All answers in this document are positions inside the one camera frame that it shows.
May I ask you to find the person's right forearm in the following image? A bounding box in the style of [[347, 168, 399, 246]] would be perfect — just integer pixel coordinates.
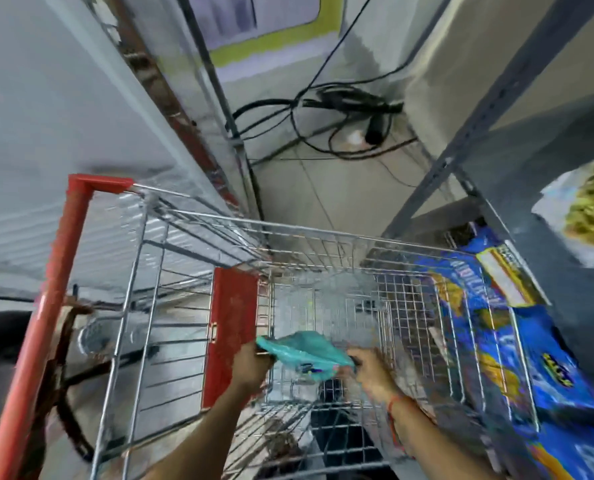
[[388, 395, 500, 480]]

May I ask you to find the bundle of black cables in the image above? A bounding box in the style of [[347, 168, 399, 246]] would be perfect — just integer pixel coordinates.
[[225, 0, 420, 188]]

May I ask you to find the teal snack packet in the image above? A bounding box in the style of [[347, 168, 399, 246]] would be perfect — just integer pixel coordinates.
[[255, 331, 356, 384]]

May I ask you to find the person's right hand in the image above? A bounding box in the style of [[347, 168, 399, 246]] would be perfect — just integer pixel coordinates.
[[338, 348, 402, 405]]

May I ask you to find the person's left forearm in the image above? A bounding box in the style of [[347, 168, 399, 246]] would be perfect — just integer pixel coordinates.
[[142, 385, 257, 480]]

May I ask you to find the red cart seat flap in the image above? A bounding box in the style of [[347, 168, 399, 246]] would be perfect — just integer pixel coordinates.
[[202, 267, 260, 409]]

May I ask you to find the row of blue snack packets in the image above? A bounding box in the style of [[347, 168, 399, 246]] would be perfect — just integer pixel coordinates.
[[417, 226, 594, 480]]

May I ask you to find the grey metal shelf rack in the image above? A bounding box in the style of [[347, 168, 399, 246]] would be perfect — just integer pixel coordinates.
[[382, 0, 594, 410]]

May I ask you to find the white packet of yellow snacks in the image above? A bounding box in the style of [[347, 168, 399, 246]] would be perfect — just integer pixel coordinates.
[[531, 151, 594, 269]]

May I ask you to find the red cart handle bar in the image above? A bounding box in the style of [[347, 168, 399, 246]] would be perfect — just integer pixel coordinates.
[[0, 174, 135, 480]]

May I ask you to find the person's left hand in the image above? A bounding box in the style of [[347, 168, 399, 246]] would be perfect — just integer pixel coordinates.
[[230, 341, 276, 397]]

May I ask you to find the red thread wristband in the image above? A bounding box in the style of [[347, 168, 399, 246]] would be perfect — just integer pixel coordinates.
[[387, 395, 418, 460]]

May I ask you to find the metal wire shopping cart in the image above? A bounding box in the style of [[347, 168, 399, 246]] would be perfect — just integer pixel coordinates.
[[89, 185, 543, 480]]

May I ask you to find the steel refrigerator cabinet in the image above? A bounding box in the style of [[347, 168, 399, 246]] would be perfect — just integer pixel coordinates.
[[79, 0, 265, 220]]

